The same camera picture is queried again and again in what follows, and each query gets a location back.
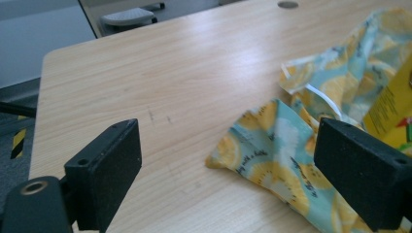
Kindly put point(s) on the black yellow hazard tape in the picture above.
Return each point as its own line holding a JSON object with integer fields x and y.
{"x": 18, "y": 142}

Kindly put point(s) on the fruit print fabric bag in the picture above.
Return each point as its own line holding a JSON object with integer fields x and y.
{"x": 275, "y": 139}

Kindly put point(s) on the yellow box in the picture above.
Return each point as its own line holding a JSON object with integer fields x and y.
{"x": 387, "y": 113}

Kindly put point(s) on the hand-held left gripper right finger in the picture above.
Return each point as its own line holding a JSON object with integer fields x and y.
{"x": 359, "y": 168}

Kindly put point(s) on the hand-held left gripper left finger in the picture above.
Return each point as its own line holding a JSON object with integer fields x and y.
{"x": 107, "y": 171}

